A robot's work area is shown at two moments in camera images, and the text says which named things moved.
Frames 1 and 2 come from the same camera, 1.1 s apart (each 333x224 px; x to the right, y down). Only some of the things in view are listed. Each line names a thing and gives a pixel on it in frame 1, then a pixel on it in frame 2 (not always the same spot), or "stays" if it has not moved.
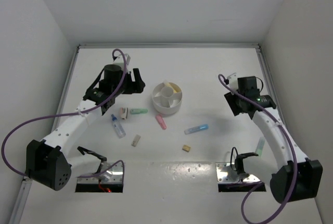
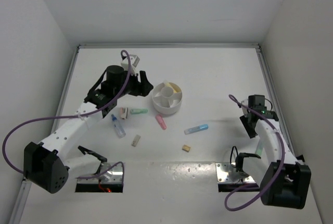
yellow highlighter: x=176 y=88 stays
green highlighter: x=260 y=146 stays
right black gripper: x=230 y=98 to x=250 y=132
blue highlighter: x=196 y=129 stays
